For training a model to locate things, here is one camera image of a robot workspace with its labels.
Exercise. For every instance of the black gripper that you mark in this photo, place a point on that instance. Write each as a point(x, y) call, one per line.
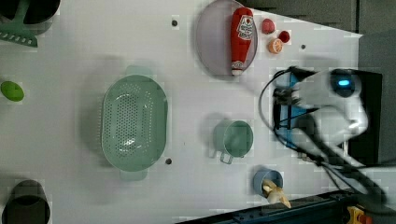
point(284, 96)

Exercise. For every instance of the silver toaster oven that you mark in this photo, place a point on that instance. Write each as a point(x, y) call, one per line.
point(363, 148)

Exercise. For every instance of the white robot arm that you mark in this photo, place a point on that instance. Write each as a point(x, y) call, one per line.
point(333, 114)

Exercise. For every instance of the orange slice toy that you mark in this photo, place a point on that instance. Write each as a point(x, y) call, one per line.
point(275, 46)

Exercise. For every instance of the red strawberry toy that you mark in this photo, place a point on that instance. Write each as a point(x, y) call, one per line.
point(284, 36)

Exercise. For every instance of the green metal cup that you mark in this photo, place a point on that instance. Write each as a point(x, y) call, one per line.
point(232, 139)

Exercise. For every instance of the pink round toy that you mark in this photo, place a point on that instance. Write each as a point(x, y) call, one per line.
point(268, 26)

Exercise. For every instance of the blue small cup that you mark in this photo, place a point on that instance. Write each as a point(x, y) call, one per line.
point(263, 176)

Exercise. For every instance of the red plush ketchup bottle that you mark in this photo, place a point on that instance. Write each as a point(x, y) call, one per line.
point(241, 36)

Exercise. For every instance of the grey round plate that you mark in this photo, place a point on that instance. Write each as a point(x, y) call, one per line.
point(213, 38)

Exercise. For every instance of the cream plush toy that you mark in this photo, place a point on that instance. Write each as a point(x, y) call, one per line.
point(273, 193)

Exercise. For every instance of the green oval colander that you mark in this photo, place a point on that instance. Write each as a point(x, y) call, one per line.
point(134, 123)

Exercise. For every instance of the black utensil holder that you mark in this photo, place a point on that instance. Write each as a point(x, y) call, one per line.
point(37, 12)

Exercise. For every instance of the green lime toy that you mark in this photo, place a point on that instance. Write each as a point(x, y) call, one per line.
point(12, 91)

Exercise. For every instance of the green slotted spatula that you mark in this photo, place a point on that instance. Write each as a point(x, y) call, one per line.
point(15, 30)

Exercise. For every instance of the dark grey cylinder cup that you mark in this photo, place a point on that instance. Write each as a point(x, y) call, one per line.
point(27, 204)

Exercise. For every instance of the blue metal frame rail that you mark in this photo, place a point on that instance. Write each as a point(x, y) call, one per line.
point(326, 208)

